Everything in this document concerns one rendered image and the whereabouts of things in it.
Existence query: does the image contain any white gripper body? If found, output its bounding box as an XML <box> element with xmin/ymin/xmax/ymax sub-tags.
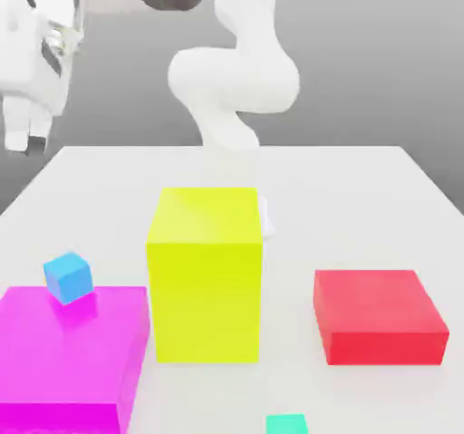
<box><xmin>0</xmin><ymin>13</ymin><xmax>73</xmax><ymax>118</ymax></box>

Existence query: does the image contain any small blue cube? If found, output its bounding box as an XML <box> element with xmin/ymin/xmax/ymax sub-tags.
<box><xmin>43</xmin><ymin>252</ymin><xmax>95</xmax><ymax>305</ymax></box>

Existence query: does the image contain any small green cube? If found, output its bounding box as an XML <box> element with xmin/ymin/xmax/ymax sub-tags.
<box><xmin>265</xmin><ymin>413</ymin><xmax>310</xmax><ymax>434</ymax></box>

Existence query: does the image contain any large yellow box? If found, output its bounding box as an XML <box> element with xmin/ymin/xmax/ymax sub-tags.
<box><xmin>145</xmin><ymin>187</ymin><xmax>264</xmax><ymax>365</ymax></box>

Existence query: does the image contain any large magenta box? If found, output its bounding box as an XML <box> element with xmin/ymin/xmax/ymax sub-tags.
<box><xmin>0</xmin><ymin>285</ymin><xmax>150</xmax><ymax>434</ymax></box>

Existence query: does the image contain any large red box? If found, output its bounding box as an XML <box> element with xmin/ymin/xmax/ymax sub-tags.
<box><xmin>313</xmin><ymin>269</ymin><xmax>451</xmax><ymax>367</ymax></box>

